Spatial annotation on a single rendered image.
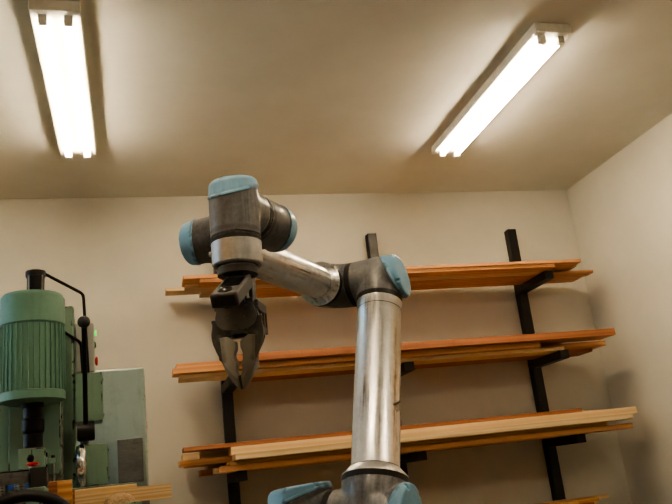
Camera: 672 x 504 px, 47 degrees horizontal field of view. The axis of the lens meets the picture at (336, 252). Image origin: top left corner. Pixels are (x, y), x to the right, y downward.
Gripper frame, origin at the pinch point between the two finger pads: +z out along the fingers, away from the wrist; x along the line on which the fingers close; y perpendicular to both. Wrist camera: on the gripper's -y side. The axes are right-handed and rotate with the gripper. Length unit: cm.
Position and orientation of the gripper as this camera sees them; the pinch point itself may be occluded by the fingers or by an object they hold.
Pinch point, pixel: (240, 381)
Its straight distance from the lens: 132.0
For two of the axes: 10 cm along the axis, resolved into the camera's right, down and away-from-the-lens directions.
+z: 0.9, 9.6, -2.8
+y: 1.6, 2.6, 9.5
